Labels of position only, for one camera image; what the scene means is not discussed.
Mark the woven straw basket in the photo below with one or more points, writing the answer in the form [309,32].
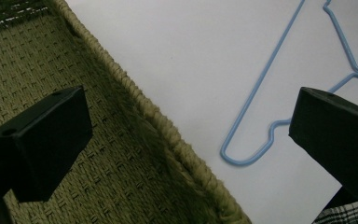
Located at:
[74,124]

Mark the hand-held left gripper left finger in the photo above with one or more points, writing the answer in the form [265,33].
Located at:
[43,146]

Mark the black white plaid cloth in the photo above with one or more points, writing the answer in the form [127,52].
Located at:
[351,213]

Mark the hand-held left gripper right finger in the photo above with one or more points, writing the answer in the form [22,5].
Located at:
[338,133]

